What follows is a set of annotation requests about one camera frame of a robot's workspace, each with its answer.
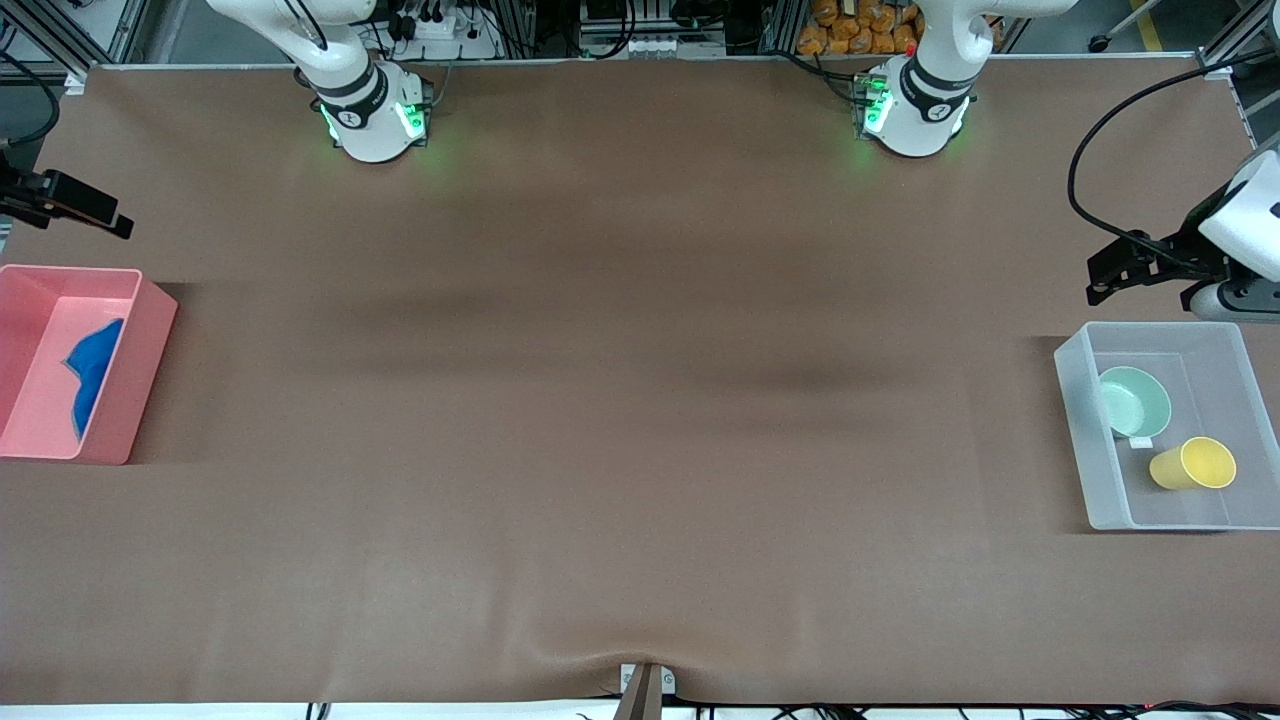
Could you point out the blue cloth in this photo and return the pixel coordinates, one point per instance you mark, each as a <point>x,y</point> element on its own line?
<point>95,385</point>

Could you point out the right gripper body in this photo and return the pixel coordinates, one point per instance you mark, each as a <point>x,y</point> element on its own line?
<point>30,197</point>

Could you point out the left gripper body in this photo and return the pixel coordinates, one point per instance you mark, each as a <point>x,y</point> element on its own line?
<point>1183,250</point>

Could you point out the brown camera stand post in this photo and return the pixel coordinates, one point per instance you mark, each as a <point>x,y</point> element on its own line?
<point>640,700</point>

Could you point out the aluminium frame post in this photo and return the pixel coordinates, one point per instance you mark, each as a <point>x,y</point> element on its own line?
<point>782,25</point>
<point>520,25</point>

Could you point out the yellow cup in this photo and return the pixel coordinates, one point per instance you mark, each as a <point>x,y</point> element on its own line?
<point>1195,465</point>

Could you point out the grey electrical terminal unit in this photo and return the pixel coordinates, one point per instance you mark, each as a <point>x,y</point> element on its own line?
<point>630,45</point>

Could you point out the light green bowl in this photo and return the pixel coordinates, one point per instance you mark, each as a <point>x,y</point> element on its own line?
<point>1135,402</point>

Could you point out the pink plastic bin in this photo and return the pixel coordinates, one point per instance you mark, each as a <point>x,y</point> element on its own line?
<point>150,400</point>

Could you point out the white power strip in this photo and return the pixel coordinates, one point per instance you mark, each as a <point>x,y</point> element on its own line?
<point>440,35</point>

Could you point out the orange packaged goods pile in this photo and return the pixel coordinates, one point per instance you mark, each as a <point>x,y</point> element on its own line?
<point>850,30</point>

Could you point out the black caster wheel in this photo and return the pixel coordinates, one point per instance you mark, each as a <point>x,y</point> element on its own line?
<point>1102,43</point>

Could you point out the clear plastic bin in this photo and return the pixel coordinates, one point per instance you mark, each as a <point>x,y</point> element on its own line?
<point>1110,500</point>

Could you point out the white table clamp bracket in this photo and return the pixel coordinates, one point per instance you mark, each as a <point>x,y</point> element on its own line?
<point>668,682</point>

